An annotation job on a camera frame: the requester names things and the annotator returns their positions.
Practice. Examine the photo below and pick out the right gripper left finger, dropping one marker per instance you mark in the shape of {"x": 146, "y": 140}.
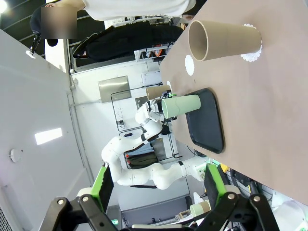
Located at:
{"x": 106, "y": 187}

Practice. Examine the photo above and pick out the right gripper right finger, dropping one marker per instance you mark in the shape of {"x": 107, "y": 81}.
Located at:
{"x": 213, "y": 187}

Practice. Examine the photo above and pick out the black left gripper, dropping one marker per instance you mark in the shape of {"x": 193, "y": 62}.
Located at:
{"x": 157, "y": 107}

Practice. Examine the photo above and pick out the brown plastic cup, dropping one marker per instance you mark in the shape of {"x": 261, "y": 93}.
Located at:
{"x": 206, "y": 206}
{"x": 155, "y": 92}
{"x": 228, "y": 41}

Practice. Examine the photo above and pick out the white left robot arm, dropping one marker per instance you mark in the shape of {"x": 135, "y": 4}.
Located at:
{"x": 134, "y": 175}

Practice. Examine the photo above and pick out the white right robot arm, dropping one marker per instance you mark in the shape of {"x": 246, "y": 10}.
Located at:
{"x": 293, "y": 214}

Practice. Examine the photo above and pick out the person's left hand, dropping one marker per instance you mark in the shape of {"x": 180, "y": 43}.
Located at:
{"x": 187, "y": 17}

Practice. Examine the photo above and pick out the yellow flat object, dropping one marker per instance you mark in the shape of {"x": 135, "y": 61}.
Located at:
{"x": 224, "y": 167}

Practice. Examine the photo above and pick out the black plastic tray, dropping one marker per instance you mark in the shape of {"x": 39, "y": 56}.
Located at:
{"x": 207, "y": 130}

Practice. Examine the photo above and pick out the ceiling light panel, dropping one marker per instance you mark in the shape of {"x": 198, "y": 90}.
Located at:
{"x": 48, "y": 136}

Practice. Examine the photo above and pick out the white smoke detector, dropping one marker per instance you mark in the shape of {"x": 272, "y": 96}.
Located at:
{"x": 15, "y": 155}

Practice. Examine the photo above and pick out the steel wall panel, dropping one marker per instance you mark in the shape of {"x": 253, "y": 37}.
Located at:
{"x": 114, "y": 89}

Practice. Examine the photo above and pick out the camera on black stand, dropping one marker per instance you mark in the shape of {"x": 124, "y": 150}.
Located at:
{"x": 35, "y": 42}

